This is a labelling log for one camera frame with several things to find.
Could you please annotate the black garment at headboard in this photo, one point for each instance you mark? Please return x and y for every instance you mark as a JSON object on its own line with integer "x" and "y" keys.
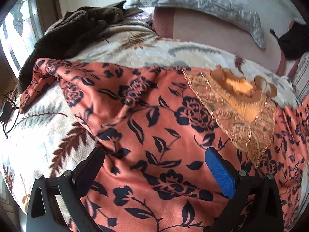
{"x": 294, "y": 43}

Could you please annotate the orange floral print garment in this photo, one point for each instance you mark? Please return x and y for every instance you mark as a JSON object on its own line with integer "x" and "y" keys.
{"x": 155, "y": 124}

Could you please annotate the striped floral pillow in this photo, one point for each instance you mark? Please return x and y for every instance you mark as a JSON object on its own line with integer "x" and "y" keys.
{"x": 300, "y": 81}

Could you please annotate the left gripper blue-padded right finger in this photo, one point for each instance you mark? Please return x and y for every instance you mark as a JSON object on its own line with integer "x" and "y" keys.
{"x": 266, "y": 213}

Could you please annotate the dark brown fuzzy garment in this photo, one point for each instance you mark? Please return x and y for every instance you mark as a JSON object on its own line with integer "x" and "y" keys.
{"x": 66, "y": 38}

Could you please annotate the pink bed sheet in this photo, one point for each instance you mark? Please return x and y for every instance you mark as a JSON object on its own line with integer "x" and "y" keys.
{"x": 201, "y": 28}

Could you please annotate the cream leaf-pattern fleece blanket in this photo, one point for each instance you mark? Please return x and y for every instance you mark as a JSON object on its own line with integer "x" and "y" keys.
{"x": 48, "y": 140}

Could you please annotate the black charger with cable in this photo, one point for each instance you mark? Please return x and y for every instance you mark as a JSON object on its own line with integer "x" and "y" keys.
{"x": 8, "y": 108}

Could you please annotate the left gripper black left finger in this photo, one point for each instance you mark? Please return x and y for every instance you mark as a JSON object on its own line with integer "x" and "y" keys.
{"x": 44, "y": 213}

